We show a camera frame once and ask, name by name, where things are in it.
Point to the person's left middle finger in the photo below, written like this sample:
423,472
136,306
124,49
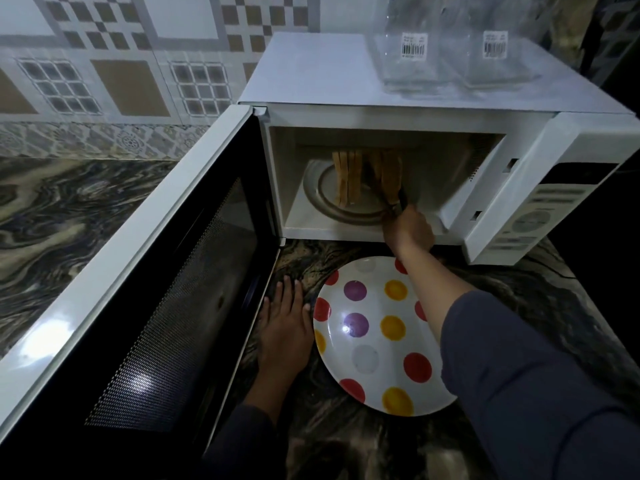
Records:
288,294

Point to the white microwave oven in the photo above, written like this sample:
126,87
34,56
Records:
325,74

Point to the clear glass jar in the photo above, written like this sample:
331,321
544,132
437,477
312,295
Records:
495,44
410,44

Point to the person's right hand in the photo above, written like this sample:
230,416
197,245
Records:
410,232

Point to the person's left forearm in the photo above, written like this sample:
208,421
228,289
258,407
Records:
262,424

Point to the white polka dot plate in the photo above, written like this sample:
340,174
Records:
380,344

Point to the person's left little finger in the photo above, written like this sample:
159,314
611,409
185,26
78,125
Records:
264,312

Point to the toasted bread slice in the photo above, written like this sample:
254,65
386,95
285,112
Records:
390,172
347,177

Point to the person's right fingers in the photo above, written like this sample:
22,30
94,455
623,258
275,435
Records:
397,220

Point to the person's left hand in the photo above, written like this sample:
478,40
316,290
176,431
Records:
285,339

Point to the black glass microwave door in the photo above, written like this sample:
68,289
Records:
165,274

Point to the person's left thumb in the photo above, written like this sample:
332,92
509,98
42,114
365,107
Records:
308,319

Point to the person's right forearm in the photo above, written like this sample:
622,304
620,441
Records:
475,344

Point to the black kitchen tongs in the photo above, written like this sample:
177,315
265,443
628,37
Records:
395,202

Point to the round glass turntable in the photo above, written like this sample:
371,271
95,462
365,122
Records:
325,194

